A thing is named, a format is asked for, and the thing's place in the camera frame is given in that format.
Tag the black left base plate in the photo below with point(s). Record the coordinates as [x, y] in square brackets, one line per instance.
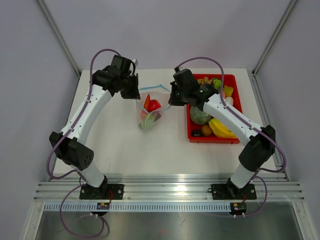
[104, 192]

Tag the red plastic tray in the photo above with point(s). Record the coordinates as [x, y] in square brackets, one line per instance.
[232, 95]

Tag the green leafy vegetable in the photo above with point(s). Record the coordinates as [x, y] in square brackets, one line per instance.
[147, 122]

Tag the yellow banana bunch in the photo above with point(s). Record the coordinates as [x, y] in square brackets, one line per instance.
[219, 129]

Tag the left aluminium frame post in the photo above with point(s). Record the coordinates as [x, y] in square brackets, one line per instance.
[58, 35]

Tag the orange carrot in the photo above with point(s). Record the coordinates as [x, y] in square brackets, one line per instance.
[146, 104]

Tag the white slotted cable duct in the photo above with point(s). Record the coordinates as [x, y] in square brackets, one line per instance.
[148, 207]

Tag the dark purple passion fruit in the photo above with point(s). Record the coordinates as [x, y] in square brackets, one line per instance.
[157, 115]

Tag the aluminium frame post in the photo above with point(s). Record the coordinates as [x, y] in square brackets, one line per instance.
[58, 35]
[274, 36]

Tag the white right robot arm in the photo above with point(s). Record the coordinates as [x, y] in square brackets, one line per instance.
[258, 141]

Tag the aluminium front rail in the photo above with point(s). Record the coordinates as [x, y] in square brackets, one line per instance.
[176, 187]

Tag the beige longan cluster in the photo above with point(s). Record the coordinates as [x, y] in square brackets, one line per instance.
[204, 80]

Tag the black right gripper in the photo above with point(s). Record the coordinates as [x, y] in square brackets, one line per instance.
[174, 101]

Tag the green netted melon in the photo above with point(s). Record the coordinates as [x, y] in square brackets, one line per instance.
[199, 117]

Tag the right aluminium frame post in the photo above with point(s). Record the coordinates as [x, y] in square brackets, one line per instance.
[274, 36]

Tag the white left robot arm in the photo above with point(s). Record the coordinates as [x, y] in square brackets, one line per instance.
[69, 145]

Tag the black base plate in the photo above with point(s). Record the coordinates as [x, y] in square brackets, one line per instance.
[226, 191]
[104, 192]

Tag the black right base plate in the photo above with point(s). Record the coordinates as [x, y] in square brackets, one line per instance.
[226, 191]

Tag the red apple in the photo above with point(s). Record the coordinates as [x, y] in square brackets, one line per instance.
[153, 105]

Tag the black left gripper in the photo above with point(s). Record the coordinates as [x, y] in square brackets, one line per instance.
[133, 94]

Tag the clear zip top bag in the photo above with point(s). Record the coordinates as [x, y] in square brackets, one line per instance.
[158, 92]

